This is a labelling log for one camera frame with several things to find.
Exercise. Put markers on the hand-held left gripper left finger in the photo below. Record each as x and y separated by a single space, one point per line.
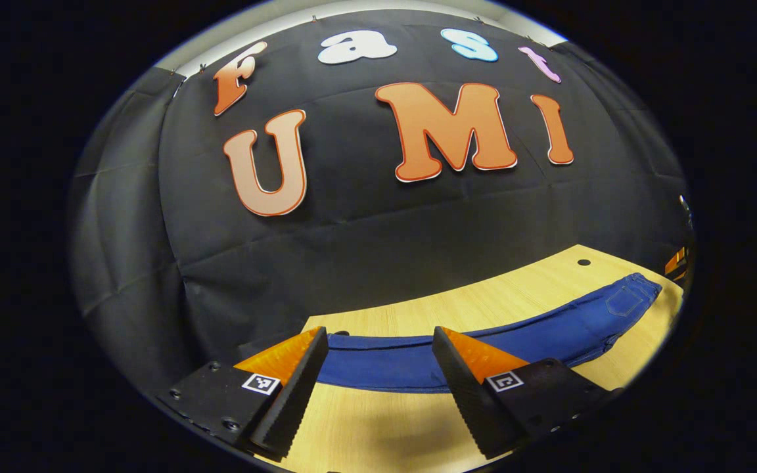
296 394

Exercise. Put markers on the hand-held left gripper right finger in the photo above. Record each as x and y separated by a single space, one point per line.
460 387

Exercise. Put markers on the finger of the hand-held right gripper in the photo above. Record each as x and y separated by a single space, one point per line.
676 264

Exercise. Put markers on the blue jeans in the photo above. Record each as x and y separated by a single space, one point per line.
549 328

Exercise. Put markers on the black backdrop cloth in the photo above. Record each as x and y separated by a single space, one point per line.
365 230

